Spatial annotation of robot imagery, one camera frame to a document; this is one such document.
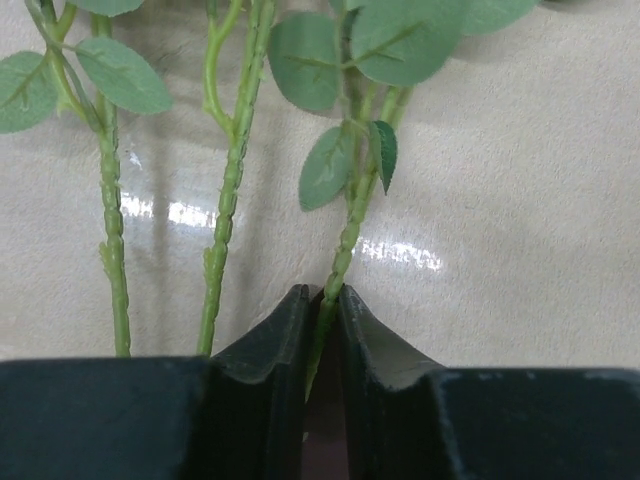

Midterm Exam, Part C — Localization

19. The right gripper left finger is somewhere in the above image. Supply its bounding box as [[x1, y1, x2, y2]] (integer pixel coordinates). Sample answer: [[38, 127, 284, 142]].
[[1, 285, 310, 479]]

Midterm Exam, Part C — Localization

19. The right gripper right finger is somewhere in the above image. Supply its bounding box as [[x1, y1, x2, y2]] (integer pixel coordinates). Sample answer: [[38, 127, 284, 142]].
[[338, 286, 639, 480]]

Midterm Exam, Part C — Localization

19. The white rose stem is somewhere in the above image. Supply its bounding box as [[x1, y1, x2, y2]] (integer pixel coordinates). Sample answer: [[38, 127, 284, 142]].
[[1, 1, 172, 357]]

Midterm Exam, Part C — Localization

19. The small pink rose stem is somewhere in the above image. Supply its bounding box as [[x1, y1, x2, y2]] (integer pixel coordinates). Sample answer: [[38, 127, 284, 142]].
[[196, 1, 276, 356]]

